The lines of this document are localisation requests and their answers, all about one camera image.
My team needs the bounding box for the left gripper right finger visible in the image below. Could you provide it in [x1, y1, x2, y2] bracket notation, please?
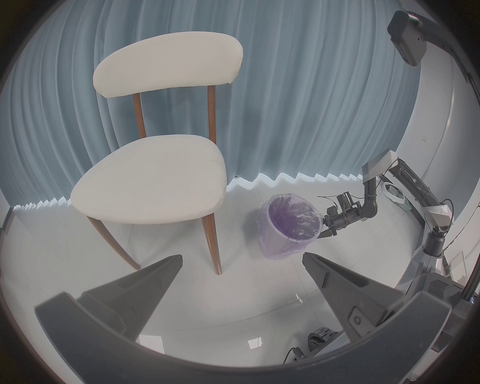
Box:
[302, 252, 406, 340]

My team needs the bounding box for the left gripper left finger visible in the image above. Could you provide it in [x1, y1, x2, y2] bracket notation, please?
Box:
[80, 254, 184, 342]

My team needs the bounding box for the purple plastic bag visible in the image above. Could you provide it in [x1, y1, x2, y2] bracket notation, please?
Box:
[257, 192, 324, 260]

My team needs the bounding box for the white trash bin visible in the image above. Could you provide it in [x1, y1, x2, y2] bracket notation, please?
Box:
[259, 195, 322, 260]

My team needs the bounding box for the white rimmed grey tub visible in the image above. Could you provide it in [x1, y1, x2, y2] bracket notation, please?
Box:
[382, 183, 412, 211]

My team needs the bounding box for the white cushioned wooden chair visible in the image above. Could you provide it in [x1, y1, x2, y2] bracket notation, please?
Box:
[70, 32, 244, 276]

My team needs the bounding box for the blue-green curtain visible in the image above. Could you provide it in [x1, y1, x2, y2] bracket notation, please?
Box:
[5, 0, 422, 211]

